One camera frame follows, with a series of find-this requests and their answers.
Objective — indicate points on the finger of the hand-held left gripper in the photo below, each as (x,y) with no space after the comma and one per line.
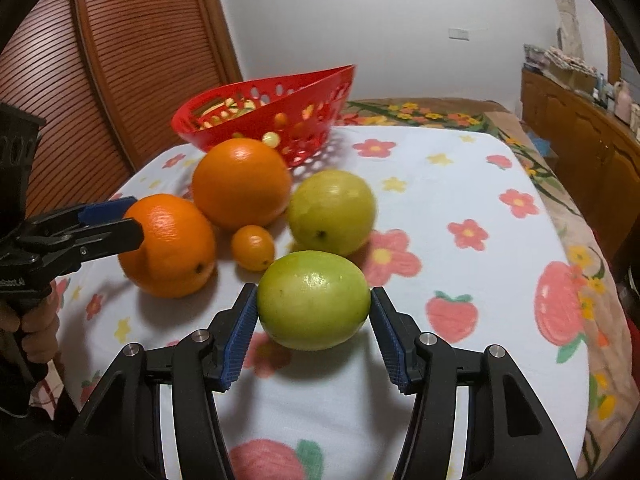
(107,208)
(110,240)

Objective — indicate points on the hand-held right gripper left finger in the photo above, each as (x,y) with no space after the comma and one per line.
(237,345)

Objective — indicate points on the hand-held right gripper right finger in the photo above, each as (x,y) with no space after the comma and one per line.
(395,345)

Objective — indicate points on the large orange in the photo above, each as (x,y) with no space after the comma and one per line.
(240,185)
(170,250)

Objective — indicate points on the round green guava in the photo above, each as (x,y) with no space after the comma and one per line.
(330,212)
(312,300)

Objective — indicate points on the tiny tangerine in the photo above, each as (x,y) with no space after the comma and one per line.
(252,247)

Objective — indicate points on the red perforated plastic basket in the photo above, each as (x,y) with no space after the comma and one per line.
(195,135)

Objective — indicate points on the person's left hand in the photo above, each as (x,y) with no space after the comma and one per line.
(40,330)

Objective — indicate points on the white floral cloth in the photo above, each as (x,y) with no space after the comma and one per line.
(450,185)

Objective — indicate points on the louvered wooden wardrobe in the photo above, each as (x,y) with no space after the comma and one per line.
(140,35)

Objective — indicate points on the blue plastic bag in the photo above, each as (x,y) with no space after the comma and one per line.
(541,145)

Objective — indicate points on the wooden sideboard cabinet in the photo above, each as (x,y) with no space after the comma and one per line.
(575,125)

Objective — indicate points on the patterned storage bag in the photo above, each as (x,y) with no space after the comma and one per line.
(534,59)

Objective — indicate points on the pink bottle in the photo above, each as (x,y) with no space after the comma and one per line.
(622,102)

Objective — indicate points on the beige curtain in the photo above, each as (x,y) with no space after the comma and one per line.
(565,10)

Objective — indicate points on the white wall switch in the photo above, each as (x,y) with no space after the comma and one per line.
(459,33)

